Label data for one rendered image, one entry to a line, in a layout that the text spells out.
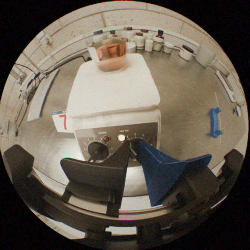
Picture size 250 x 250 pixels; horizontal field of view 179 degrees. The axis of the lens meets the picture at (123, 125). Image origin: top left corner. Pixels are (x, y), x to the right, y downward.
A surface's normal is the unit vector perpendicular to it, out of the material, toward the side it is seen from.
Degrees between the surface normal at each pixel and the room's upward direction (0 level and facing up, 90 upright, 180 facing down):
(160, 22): 90
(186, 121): 0
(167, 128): 0
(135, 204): 0
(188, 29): 90
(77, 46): 90
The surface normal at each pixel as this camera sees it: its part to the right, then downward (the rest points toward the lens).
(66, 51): 0.05, 0.97
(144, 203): -0.07, -0.22
